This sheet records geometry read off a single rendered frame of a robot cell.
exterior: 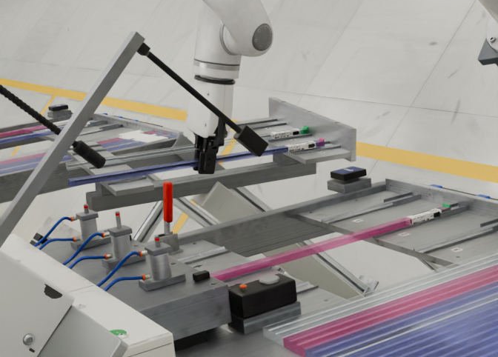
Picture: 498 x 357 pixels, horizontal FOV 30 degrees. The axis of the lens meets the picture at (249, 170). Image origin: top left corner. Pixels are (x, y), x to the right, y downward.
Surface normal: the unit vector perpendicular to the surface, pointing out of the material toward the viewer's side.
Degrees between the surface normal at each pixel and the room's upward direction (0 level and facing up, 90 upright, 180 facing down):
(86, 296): 45
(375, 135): 0
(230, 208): 90
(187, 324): 90
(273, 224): 90
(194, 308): 90
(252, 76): 0
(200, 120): 32
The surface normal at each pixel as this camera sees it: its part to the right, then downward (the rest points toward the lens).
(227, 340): -0.10, -0.97
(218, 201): 0.44, 0.25
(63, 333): -0.67, -0.54
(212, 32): -0.68, 0.09
